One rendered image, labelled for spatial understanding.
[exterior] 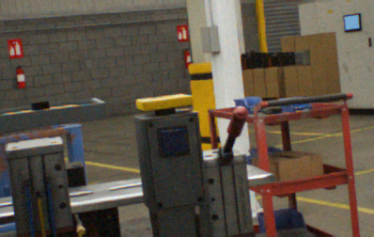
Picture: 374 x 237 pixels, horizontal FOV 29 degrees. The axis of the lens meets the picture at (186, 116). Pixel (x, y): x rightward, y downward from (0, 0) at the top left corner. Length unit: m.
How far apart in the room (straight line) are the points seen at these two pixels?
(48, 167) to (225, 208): 0.26
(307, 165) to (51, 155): 2.51
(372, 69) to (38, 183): 10.42
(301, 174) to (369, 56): 7.98
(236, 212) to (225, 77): 4.13
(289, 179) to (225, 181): 2.35
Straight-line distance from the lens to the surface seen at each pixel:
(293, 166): 3.39
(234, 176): 1.04
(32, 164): 1.00
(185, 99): 0.86
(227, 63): 5.18
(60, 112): 0.80
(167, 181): 0.86
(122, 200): 1.13
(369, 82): 11.36
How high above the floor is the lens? 1.21
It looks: 5 degrees down
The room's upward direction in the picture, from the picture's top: 6 degrees counter-clockwise
